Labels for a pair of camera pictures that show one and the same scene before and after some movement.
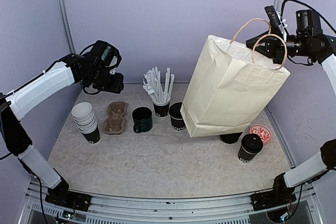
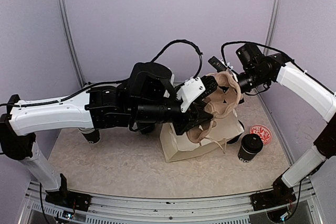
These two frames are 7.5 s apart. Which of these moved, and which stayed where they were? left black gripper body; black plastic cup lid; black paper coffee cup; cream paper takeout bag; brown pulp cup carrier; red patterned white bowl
Moved: brown pulp cup carrier; cream paper takeout bag; left black gripper body
Stayed: red patterned white bowl; black plastic cup lid; black paper coffee cup
